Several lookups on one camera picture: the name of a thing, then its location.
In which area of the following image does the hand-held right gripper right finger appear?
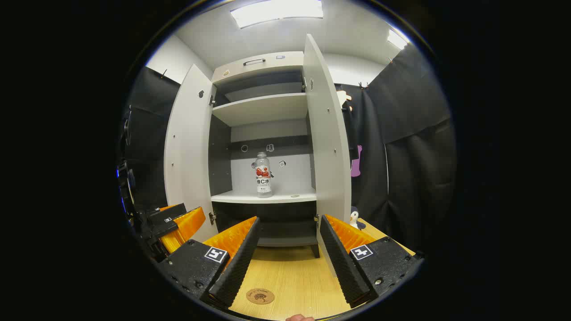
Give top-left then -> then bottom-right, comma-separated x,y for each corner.
319,214 -> 424,309

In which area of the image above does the clear bottle with red label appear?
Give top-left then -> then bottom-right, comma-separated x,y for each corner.
255,152 -> 273,198

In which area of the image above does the white cabinet shelf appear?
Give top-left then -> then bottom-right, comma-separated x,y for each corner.
211,92 -> 309,127
210,187 -> 317,205

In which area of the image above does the white cabinet drawer front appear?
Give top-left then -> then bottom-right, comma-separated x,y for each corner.
211,51 -> 305,86

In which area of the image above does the white cabinet door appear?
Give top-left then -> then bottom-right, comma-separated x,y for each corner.
163,64 -> 218,244
303,33 -> 353,278

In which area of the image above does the white and grey cabinet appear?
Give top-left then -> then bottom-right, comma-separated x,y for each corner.
209,51 -> 323,259

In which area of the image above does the round brown coaster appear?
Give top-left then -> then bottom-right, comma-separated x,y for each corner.
246,288 -> 275,305

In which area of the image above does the ceiling light panel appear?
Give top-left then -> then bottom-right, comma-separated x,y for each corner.
387,29 -> 409,50
230,0 -> 324,29

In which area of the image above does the penguin plush toy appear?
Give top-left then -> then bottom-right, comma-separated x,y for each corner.
350,206 -> 367,230

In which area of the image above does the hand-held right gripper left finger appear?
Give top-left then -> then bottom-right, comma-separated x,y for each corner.
157,216 -> 261,310

